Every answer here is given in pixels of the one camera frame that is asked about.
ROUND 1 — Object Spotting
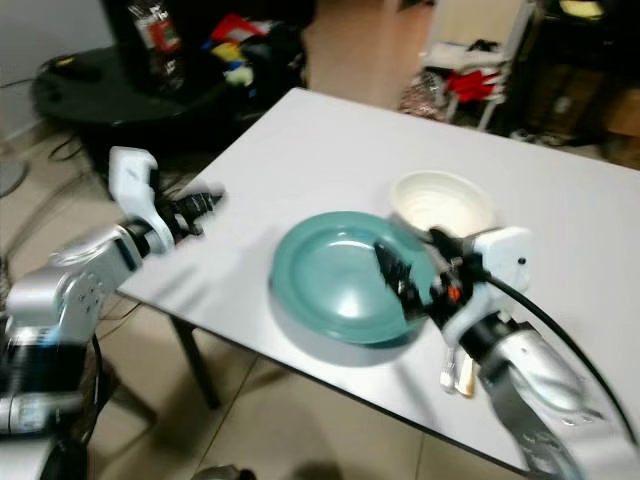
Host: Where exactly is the white ceramic bowl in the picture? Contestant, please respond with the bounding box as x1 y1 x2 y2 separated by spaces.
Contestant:
390 170 499 242

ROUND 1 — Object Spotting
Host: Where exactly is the black table leg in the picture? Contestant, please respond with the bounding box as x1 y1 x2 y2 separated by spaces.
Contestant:
169 316 222 410

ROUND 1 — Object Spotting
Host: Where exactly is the brown cardboard box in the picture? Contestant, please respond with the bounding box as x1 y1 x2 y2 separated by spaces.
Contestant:
535 62 611 131

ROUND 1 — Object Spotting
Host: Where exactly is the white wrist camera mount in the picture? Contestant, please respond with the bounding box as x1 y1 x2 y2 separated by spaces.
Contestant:
468 226 534 303
109 146 162 233

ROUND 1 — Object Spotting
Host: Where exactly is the black bag with colourful items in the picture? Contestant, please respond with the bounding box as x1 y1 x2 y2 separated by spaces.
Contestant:
205 12 306 96

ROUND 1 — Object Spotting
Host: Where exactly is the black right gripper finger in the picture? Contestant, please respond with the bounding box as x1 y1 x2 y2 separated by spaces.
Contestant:
372 240 436 319
427 227 473 273

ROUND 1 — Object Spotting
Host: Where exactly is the golden cutlery piece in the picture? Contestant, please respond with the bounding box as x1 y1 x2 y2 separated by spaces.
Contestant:
456 350 477 398

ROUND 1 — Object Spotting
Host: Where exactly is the yellow packet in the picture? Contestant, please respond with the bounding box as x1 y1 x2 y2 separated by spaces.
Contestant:
560 0 607 20

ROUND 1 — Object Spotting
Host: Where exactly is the red cloth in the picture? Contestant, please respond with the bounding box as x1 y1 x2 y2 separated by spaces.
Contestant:
445 65 503 103

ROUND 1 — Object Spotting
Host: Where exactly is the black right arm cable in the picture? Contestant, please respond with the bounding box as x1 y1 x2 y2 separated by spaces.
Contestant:
482 262 640 446

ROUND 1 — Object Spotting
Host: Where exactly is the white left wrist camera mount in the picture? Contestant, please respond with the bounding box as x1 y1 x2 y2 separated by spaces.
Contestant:
109 146 162 233

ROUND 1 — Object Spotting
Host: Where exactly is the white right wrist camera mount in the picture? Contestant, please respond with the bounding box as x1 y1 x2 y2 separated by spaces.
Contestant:
468 226 534 303

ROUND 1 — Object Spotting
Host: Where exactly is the black cabinet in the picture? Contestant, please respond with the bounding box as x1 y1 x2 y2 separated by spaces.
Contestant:
505 0 640 141

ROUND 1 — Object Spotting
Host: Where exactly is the grey round fan base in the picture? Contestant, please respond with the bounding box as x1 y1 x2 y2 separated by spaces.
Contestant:
0 160 30 198

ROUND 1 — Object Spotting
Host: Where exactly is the teal round plate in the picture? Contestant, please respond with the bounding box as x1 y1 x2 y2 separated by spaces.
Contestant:
269 210 447 347

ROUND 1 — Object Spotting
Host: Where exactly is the black round side table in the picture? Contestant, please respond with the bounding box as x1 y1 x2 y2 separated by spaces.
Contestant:
31 48 226 129

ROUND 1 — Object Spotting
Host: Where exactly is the black box with red label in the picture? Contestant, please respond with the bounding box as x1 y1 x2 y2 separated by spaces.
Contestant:
100 0 201 96

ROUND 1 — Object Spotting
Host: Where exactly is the white rack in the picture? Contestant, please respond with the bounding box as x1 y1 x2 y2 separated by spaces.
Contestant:
418 0 536 126

